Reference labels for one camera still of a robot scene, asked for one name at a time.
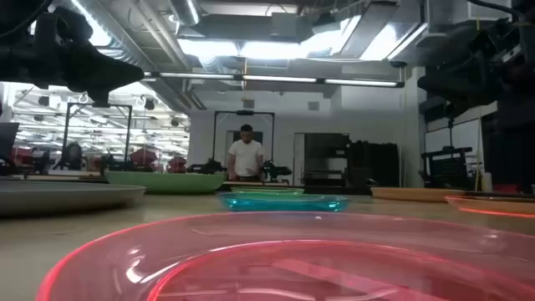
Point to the tan plastic plate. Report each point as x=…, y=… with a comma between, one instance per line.
x=414, y=194

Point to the person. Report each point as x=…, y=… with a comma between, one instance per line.
x=246, y=159
x=73, y=156

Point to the black pegboard cart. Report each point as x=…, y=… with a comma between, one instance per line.
x=449, y=171

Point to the blue translucent plastic plate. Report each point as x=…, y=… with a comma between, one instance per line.
x=284, y=202

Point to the dark shelf unit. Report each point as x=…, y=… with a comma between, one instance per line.
x=326, y=159

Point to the long ceiling light strip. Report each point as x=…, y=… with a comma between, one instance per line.
x=276, y=78

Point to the pink translucent plastic plate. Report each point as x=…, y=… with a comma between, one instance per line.
x=125, y=259

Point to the red box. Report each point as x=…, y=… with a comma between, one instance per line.
x=505, y=188

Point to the grey wall vent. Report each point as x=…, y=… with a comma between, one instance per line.
x=313, y=105
x=248, y=104

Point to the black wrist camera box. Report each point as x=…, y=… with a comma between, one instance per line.
x=520, y=42

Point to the grey ceiling duct box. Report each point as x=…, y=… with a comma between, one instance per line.
x=284, y=27

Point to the dark monitor screen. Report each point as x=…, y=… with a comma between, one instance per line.
x=8, y=140

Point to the white container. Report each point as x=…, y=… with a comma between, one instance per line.
x=486, y=182

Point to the red cover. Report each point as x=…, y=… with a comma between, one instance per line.
x=143, y=156
x=177, y=164

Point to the whiteboard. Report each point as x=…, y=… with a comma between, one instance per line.
x=464, y=136

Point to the green opaque plastic plate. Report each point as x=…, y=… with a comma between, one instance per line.
x=167, y=182

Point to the black security camera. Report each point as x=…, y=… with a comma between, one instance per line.
x=398, y=64

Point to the black cabinet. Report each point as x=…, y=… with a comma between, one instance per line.
x=372, y=165

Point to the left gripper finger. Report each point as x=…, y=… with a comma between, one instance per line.
x=104, y=71
x=100, y=98

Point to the black gantry frame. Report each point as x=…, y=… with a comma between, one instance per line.
x=215, y=138
x=127, y=134

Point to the black hanging ceiling lamp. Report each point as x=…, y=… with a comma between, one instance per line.
x=44, y=100
x=175, y=122
x=149, y=104

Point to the background black robot arm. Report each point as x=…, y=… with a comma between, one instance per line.
x=209, y=167
x=276, y=171

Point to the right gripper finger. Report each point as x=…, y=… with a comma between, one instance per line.
x=464, y=85
x=456, y=110

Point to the silver spiral air duct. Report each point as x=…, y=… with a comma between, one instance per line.
x=125, y=37
x=186, y=10

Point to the grey plastic plate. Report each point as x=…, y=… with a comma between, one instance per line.
x=62, y=198

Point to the small green translucent plate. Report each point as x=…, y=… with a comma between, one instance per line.
x=267, y=190

